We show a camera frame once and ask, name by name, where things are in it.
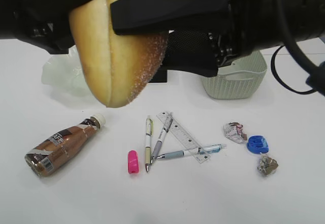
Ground white and beige pen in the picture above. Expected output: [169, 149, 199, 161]
[145, 116, 153, 173]

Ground golden sugared bread roll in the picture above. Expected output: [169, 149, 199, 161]
[69, 0, 168, 108]

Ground brown paper ball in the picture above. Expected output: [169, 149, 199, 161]
[257, 155, 278, 177]

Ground grey-green woven plastic basket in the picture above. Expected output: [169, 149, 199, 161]
[201, 51, 268, 100]

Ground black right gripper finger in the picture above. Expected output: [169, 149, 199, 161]
[110, 0, 230, 35]
[161, 30, 218, 78]

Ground blue correction tape dispenser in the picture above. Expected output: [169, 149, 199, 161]
[246, 135, 269, 154]

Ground brown coffee drink bottle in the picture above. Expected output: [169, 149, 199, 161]
[24, 114, 106, 178]

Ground pink highlighter cap eraser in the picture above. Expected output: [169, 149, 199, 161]
[127, 150, 140, 174]

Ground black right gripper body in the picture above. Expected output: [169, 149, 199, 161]
[211, 0, 259, 68]

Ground black square pen holder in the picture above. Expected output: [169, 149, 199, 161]
[149, 70, 168, 83]

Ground grey grip patterned pen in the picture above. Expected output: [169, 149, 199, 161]
[150, 112, 173, 164]

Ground blue grey retractable pen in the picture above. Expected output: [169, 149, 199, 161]
[156, 144, 226, 160]

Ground clear plastic ruler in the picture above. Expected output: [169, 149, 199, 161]
[157, 111, 210, 164]

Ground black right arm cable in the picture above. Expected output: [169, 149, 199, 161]
[270, 0, 325, 95]

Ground pale green wavy glass plate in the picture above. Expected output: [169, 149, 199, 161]
[41, 46, 96, 103]

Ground white pink paper ball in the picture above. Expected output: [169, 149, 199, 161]
[222, 122, 248, 144]

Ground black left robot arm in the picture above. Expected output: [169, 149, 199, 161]
[1, 0, 92, 54]

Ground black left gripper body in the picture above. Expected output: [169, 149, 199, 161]
[14, 0, 74, 54]

